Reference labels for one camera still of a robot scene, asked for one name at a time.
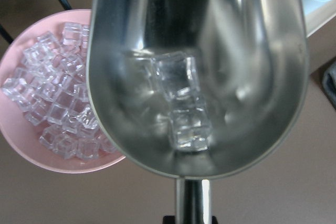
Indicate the pink bowl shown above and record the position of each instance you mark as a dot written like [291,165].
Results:
[16,130]

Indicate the steel ice scoop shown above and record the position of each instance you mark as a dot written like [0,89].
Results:
[252,64]

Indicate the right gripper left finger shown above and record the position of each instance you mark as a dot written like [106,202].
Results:
[168,220]

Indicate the clear ice cubes pile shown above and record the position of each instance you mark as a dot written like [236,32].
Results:
[49,86]

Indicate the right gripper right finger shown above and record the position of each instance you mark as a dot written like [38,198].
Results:
[214,220]

